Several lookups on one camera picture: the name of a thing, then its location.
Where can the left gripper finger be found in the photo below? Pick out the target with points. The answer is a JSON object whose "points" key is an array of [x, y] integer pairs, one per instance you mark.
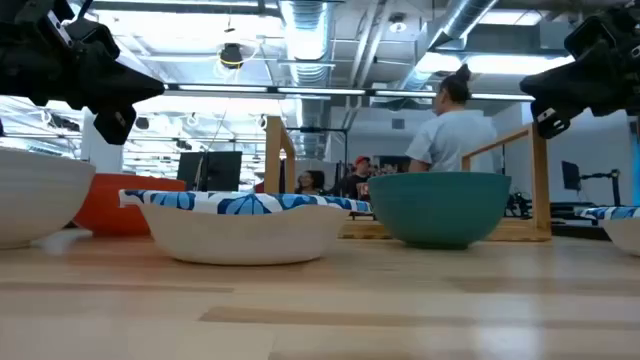
{"points": [[132, 85]]}

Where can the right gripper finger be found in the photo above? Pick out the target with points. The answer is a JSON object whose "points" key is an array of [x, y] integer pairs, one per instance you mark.
{"points": [[560, 85]]}

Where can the orange bowl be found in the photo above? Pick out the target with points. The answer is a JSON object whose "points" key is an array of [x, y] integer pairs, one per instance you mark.
{"points": [[110, 205]]}

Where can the white ceramic bowl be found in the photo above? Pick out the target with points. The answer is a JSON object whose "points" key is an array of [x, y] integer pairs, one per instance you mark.
{"points": [[35, 195]]}

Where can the blue floral paper bowl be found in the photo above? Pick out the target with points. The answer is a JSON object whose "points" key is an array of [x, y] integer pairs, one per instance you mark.
{"points": [[625, 230], [240, 235]]}

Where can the teal bowl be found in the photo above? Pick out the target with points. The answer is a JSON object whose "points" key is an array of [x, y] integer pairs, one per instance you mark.
{"points": [[440, 210]]}

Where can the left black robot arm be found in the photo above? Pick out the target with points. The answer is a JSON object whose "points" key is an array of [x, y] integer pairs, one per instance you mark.
{"points": [[17, 65]]}

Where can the monitor on black arm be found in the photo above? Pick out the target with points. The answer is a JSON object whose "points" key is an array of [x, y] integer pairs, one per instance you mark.
{"points": [[570, 175]]}

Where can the wooden shelf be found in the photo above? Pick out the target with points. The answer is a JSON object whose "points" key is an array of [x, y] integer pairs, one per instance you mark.
{"points": [[274, 160]]}

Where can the black monitor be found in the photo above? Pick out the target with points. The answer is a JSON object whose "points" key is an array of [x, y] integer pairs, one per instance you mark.
{"points": [[220, 170]]}

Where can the person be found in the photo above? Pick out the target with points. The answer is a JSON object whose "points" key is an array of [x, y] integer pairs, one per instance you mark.
{"points": [[306, 182], [450, 140], [357, 187]]}

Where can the black bar with light strips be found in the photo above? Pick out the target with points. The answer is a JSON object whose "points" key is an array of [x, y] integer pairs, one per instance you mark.
{"points": [[320, 91]]}

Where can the red cap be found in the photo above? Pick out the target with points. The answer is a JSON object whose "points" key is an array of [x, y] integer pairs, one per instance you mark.
{"points": [[362, 160]]}

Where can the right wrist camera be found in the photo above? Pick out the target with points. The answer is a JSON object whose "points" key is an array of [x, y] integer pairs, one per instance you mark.
{"points": [[550, 125]]}

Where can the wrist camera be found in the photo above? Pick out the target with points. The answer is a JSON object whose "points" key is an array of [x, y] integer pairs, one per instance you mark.
{"points": [[115, 125], [550, 125]]}

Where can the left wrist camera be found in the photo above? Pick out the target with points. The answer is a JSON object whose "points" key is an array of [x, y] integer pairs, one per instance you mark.
{"points": [[115, 125]]}

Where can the ceiling-mounted black camera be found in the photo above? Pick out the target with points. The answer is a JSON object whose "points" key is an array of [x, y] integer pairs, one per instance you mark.
{"points": [[231, 55]]}

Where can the silver ventilation duct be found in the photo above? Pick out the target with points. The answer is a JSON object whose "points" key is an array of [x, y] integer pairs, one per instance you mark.
{"points": [[460, 20], [307, 40]]}

